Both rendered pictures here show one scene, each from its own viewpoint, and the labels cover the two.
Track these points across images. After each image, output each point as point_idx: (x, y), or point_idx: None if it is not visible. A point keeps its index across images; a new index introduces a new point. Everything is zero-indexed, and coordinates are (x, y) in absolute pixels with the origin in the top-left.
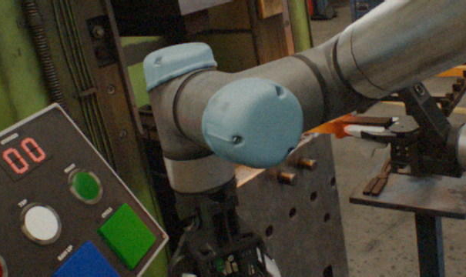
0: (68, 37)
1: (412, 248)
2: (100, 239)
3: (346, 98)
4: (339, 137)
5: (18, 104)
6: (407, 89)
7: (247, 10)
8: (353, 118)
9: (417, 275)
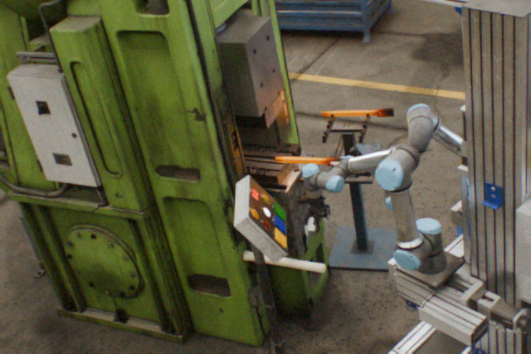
0: (228, 143)
1: (342, 196)
2: (275, 214)
3: (349, 174)
4: (328, 166)
5: (219, 173)
6: (353, 152)
7: None
8: (333, 158)
9: (347, 212)
